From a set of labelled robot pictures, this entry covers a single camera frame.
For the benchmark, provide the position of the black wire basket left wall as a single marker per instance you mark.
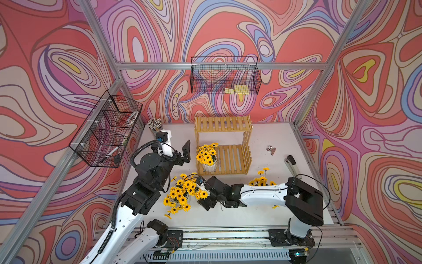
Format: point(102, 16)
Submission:
point(109, 124)

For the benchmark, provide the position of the yellow sticky notes pad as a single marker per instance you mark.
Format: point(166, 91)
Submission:
point(237, 89)

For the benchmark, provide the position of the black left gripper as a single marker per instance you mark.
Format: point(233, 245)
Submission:
point(185, 158)

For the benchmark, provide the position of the wooden two-tier shelf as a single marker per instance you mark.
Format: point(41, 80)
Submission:
point(233, 158)

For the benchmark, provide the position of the silver metal bulldog clip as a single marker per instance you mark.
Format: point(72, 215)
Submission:
point(271, 149)

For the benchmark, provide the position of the black wire basket wall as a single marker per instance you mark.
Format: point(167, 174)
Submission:
point(109, 124)
point(212, 74)

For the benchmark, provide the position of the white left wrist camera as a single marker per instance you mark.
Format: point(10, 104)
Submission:
point(165, 148)

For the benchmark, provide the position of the white marker in basket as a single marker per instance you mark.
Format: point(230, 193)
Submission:
point(109, 154)

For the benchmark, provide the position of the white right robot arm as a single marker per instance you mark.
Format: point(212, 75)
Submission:
point(303, 200)

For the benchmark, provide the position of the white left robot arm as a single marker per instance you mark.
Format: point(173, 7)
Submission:
point(153, 163)

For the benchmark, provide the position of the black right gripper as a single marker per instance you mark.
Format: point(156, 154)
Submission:
point(204, 203)

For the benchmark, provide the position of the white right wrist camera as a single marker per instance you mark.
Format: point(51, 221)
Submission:
point(201, 183)

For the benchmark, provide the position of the grey stapler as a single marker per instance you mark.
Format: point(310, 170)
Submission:
point(292, 166)

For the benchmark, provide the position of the sunflower pot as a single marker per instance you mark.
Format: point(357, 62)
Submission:
point(177, 200)
point(190, 187)
point(262, 180)
point(207, 157)

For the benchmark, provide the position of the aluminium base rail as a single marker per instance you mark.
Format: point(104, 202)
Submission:
point(329, 245)

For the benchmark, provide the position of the cup of pencils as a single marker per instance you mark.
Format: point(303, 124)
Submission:
point(155, 125)

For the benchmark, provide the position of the black wire basket back wall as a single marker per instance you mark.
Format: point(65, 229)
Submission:
point(212, 74)

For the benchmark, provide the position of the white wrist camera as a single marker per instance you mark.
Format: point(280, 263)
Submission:
point(165, 148)
point(201, 183)

